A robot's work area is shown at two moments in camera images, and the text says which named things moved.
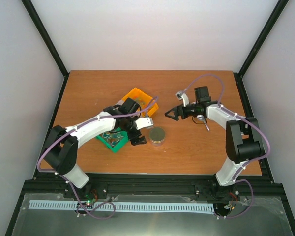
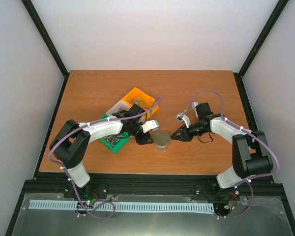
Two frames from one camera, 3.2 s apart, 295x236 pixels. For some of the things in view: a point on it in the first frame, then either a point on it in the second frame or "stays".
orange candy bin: (144, 101) stays
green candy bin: (114, 139) stays
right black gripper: (175, 110) to (186, 136)
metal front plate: (233, 216) stays
